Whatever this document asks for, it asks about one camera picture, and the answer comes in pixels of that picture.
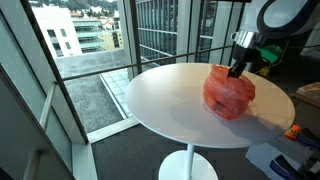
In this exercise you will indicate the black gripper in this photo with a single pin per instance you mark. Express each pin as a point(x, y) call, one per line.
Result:
point(245, 54)

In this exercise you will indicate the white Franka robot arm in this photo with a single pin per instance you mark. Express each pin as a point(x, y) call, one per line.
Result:
point(283, 13)

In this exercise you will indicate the orange plastic bag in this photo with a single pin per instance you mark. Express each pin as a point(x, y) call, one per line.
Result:
point(226, 96)

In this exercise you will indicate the small yellow object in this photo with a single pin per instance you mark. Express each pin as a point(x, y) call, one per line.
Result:
point(265, 71)

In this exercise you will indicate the wooden box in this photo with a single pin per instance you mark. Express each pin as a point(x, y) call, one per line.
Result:
point(311, 91)

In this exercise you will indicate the orange yellow toy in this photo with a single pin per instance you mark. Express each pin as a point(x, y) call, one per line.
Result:
point(292, 132)

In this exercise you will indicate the white floor mat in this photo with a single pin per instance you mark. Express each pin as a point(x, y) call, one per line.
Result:
point(260, 156)

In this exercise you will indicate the black blue shoe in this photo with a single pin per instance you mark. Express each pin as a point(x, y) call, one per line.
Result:
point(283, 166)

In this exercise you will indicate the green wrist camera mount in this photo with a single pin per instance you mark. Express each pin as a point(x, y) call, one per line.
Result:
point(270, 53)

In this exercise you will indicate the white table pedestal base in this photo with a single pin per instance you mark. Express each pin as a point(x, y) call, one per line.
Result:
point(187, 166)

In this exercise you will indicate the dark horizontal window rail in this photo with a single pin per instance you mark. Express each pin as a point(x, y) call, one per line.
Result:
point(100, 70)

